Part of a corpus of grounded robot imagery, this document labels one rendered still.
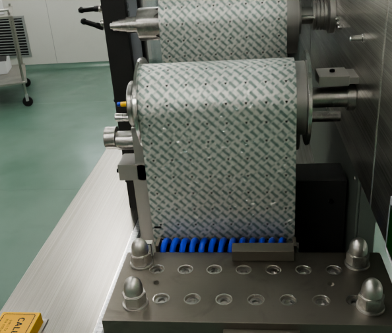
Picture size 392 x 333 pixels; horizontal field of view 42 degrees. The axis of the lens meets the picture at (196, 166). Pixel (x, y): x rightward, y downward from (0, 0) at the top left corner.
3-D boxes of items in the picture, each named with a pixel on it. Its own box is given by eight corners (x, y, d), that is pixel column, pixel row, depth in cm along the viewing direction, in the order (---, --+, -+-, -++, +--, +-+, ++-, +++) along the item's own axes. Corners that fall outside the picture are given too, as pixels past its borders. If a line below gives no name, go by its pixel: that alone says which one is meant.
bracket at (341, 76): (315, 78, 80) (315, 65, 79) (352, 76, 80) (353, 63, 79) (318, 87, 76) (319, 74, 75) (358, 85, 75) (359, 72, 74)
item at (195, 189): (155, 242, 87) (142, 143, 79) (294, 242, 84) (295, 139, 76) (154, 244, 86) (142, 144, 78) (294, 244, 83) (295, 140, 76)
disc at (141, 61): (156, 129, 92) (146, 47, 86) (158, 129, 92) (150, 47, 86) (139, 164, 79) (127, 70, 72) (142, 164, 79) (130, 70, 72)
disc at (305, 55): (299, 125, 89) (301, 40, 83) (301, 125, 89) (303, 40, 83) (307, 160, 76) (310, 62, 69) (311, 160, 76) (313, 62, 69)
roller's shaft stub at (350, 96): (306, 106, 82) (307, 80, 80) (350, 105, 81) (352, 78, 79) (309, 115, 78) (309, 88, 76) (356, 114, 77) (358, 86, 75)
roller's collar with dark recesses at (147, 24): (144, 37, 106) (140, 5, 103) (172, 36, 105) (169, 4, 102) (138, 43, 100) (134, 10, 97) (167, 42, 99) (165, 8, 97)
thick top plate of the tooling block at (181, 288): (131, 281, 85) (127, 252, 83) (377, 283, 81) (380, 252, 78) (107, 353, 71) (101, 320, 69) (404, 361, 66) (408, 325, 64)
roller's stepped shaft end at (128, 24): (113, 32, 105) (111, 16, 103) (142, 31, 104) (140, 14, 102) (109, 36, 102) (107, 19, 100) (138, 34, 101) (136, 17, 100)
